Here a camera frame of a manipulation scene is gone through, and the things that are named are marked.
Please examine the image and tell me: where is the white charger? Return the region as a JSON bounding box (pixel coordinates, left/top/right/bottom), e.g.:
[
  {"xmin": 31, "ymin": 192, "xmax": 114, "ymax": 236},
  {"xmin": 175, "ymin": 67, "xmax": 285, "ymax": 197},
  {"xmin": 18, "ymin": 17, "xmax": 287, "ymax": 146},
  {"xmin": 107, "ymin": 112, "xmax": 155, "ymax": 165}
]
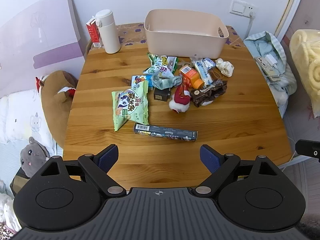
[{"xmin": 264, "ymin": 54, "xmax": 278, "ymax": 68}]

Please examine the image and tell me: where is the clear blue bread packet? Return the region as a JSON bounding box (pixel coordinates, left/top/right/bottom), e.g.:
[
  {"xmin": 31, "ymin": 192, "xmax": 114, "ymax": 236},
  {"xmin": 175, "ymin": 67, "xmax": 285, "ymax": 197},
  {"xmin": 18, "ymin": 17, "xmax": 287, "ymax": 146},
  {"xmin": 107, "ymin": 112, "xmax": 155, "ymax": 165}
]
[{"xmin": 192, "ymin": 57, "xmax": 217, "ymax": 86}]

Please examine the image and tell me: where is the white door frame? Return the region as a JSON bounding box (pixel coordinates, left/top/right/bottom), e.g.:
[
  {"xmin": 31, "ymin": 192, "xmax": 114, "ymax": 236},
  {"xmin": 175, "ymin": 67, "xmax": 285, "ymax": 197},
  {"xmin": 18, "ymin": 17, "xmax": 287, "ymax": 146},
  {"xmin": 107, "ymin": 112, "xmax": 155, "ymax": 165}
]
[{"xmin": 273, "ymin": 0, "xmax": 308, "ymax": 38}]

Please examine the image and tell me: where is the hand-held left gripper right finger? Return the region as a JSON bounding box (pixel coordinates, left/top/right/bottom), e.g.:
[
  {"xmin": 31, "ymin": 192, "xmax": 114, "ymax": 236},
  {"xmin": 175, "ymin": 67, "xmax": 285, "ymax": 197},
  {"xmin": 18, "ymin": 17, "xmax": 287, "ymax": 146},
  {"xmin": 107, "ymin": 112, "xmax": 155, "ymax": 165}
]
[{"xmin": 195, "ymin": 144, "xmax": 282, "ymax": 196}]

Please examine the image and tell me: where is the beige plastic storage bin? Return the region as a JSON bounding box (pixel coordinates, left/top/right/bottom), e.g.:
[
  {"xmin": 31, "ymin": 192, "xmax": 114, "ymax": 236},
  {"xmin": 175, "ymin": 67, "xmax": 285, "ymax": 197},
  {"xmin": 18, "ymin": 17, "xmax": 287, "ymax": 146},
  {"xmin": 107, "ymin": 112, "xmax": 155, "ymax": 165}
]
[{"xmin": 144, "ymin": 9, "xmax": 230, "ymax": 58}]

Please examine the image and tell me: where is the white plug and cable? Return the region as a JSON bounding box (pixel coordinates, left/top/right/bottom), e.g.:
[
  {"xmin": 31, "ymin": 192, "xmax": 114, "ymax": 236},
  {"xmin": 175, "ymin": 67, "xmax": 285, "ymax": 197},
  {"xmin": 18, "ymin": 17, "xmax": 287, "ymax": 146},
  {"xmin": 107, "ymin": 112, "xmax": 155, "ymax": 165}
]
[{"xmin": 246, "ymin": 11, "xmax": 256, "ymax": 38}]

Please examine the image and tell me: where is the small blue snack packet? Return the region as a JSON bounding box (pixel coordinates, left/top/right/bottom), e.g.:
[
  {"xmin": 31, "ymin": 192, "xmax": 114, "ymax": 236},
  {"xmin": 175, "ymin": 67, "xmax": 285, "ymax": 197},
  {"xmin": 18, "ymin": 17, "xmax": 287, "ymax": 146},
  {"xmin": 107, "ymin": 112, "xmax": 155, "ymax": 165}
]
[{"xmin": 131, "ymin": 74, "xmax": 154, "ymax": 91}]

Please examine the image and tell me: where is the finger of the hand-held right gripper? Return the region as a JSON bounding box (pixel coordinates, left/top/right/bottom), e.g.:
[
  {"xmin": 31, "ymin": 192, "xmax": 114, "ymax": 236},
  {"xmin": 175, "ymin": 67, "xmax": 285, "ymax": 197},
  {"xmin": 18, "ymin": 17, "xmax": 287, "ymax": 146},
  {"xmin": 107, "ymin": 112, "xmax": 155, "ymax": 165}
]
[{"xmin": 295, "ymin": 139, "xmax": 320, "ymax": 159}]

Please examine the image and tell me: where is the brown reindeer plush toy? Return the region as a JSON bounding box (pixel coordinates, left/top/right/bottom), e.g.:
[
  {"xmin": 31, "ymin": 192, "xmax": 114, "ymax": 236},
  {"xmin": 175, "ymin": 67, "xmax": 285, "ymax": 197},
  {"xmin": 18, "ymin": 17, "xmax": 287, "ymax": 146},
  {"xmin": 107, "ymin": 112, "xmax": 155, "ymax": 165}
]
[{"xmin": 35, "ymin": 70, "xmax": 79, "ymax": 148}]

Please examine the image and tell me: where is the leopard print cloth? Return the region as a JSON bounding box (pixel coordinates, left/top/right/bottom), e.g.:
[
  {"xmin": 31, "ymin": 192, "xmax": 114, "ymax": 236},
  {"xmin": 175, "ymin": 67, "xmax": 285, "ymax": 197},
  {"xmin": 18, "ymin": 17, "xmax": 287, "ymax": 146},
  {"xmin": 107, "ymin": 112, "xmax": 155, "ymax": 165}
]
[{"xmin": 0, "ymin": 221, "xmax": 22, "ymax": 240}]

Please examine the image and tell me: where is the orange bottle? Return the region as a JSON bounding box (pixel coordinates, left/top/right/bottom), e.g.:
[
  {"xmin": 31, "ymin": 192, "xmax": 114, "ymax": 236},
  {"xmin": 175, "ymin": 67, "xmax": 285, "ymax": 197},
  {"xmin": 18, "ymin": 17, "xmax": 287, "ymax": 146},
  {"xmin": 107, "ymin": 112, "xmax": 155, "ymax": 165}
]
[{"xmin": 179, "ymin": 65, "xmax": 204, "ymax": 90}]

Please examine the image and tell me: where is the long dark cardboard box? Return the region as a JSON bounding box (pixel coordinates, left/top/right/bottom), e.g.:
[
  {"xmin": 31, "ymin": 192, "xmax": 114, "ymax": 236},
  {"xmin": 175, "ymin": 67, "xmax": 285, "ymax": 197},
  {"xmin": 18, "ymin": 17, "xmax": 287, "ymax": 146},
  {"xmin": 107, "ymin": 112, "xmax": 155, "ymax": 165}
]
[{"xmin": 133, "ymin": 123, "xmax": 199, "ymax": 143}]

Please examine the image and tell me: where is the red white plush toy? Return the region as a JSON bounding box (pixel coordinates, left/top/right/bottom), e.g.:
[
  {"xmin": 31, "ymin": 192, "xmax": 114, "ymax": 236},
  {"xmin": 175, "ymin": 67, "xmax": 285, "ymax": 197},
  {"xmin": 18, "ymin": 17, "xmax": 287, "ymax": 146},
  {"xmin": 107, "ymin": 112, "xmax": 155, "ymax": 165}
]
[{"xmin": 168, "ymin": 84, "xmax": 192, "ymax": 114}]

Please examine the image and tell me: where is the small black box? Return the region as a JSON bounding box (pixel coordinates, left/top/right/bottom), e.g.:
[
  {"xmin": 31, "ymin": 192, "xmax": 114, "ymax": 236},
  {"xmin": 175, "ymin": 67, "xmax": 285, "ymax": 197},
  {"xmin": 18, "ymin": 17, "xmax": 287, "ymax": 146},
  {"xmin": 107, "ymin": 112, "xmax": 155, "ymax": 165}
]
[{"xmin": 153, "ymin": 87, "xmax": 171, "ymax": 102}]

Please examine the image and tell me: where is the green striped scrunchie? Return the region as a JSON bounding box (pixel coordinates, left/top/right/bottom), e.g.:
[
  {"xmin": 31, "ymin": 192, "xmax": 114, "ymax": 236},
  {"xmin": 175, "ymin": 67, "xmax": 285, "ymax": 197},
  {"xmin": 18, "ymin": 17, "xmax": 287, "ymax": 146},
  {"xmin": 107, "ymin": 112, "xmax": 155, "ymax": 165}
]
[{"xmin": 151, "ymin": 75, "xmax": 182, "ymax": 91}]

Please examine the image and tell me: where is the white green yellow snack packet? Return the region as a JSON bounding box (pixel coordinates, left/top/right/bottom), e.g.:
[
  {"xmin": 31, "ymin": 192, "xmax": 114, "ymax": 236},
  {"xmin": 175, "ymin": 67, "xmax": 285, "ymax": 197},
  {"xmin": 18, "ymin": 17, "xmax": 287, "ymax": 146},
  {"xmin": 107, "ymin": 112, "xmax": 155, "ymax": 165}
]
[{"xmin": 160, "ymin": 56, "xmax": 178, "ymax": 73}]

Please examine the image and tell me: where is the pink purple headboard panel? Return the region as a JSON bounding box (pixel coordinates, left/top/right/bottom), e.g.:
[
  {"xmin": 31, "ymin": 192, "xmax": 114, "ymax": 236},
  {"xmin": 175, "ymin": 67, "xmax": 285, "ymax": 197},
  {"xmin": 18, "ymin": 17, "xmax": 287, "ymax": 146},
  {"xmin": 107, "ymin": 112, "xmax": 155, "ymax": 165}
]
[{"xmin": 0, "ymin": 0, "xmax": 86, "ymax": 98}]

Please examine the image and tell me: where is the large green snack bag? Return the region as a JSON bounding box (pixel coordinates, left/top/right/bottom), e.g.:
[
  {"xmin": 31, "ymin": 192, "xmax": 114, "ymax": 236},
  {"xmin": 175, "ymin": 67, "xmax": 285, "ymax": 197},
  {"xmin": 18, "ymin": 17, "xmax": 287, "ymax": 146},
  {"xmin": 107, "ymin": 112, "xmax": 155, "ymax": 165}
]
[{"xmin": 111, "ymin": 80, "xmax": 150, "ymax": 132}]

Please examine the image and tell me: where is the light blue checked blanket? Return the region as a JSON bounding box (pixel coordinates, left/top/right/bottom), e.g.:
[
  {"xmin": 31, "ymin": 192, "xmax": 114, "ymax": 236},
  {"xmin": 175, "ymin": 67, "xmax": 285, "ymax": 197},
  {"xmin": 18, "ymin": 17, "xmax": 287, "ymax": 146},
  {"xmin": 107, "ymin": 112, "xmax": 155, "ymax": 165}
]
[{"xmin": 243, "ymin": 31, "xmax": 298, "ymax": 117}]

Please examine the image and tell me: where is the brown bag with bow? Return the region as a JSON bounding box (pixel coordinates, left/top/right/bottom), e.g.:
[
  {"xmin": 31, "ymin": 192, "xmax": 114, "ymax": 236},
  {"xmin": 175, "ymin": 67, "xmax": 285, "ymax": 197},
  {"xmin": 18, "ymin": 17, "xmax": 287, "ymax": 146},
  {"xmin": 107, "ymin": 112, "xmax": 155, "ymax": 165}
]
[{"xmin": 190, "ymin": 80, "xmax": 228, "ymax": 108}]

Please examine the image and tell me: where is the white elephant print bedding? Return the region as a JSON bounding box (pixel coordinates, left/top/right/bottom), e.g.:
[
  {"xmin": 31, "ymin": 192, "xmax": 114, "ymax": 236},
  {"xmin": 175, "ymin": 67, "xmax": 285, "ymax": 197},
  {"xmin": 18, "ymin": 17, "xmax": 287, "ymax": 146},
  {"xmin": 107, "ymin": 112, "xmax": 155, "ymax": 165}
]
[{"xmin": 0, "ymin": 88, "xmax": 63, "ymax": 157}]

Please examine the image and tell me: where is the red drink carton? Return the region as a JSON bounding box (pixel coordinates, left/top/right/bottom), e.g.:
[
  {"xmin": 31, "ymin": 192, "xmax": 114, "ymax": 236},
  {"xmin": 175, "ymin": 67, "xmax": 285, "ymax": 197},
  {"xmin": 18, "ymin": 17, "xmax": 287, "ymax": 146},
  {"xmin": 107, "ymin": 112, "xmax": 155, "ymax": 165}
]
[{"xmin": 86, "ymin": 16, "xmax": 102, "ymax": 48}]

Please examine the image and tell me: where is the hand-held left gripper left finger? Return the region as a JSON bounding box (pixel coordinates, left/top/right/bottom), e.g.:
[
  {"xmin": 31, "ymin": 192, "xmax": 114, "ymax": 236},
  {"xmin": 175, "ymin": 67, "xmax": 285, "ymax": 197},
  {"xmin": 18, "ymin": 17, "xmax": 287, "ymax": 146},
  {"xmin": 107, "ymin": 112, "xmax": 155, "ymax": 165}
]
[{"xmin": 40, "ymin": 144, "xmax": 127, "ymax": 199}]

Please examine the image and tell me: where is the white wall switch socket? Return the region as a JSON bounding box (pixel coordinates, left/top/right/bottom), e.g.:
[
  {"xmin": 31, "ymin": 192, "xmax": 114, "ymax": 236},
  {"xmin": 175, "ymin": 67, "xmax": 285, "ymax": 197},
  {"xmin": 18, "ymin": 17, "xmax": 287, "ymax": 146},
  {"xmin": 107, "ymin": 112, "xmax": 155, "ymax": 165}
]
[{"xmin": 230, "ymin": 0, "xmax": 256, "ymax": 17}]

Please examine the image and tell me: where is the pale yellow fleece blanket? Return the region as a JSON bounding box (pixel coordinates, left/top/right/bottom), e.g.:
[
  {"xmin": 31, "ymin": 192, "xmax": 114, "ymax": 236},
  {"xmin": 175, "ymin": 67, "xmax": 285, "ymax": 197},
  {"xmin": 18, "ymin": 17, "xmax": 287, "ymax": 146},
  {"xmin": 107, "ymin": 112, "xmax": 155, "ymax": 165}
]
[{"xmin": 289, "ymin": 29, "xmax": 320, "ymax": 117}]

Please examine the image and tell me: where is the grey plush toy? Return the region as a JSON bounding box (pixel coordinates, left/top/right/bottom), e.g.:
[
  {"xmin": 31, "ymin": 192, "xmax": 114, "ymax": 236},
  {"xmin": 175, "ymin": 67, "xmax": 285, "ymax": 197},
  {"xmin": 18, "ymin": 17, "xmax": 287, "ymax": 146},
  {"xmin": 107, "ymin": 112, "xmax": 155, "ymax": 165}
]
[{"xmin": 20, "ymin": 136, "xmax": 52, "ymax": 178}]

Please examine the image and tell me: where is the white thermos bottle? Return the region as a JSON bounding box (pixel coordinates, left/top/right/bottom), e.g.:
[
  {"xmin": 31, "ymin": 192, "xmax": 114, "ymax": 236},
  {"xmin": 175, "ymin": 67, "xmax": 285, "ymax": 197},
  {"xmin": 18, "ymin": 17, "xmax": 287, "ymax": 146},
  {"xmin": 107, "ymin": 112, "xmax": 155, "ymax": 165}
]
[{"xmin": 95, "ymin": 9, "xmax": 121, "ymax": 54}]

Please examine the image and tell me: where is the beige power strip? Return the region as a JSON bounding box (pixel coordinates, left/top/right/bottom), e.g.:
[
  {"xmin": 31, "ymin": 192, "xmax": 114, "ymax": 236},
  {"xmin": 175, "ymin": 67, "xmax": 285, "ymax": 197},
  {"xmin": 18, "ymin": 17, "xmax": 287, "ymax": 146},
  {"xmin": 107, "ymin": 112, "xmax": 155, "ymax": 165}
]
[{"xmin": 255, "ymin": 56, "xmax": 281, "ymax": 81}]

